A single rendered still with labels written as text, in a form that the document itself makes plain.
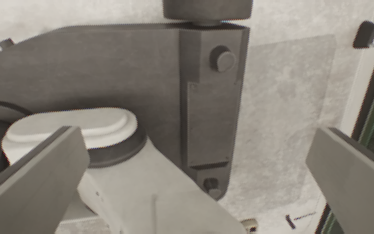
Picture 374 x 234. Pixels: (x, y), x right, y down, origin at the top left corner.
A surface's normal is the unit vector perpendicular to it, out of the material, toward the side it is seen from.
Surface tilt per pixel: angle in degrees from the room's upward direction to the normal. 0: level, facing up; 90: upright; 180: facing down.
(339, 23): 0
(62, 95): 0
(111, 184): 90
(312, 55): 0
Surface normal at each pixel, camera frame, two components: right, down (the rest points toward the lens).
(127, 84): 0.18, 0.48
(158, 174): 0.00, -0.87
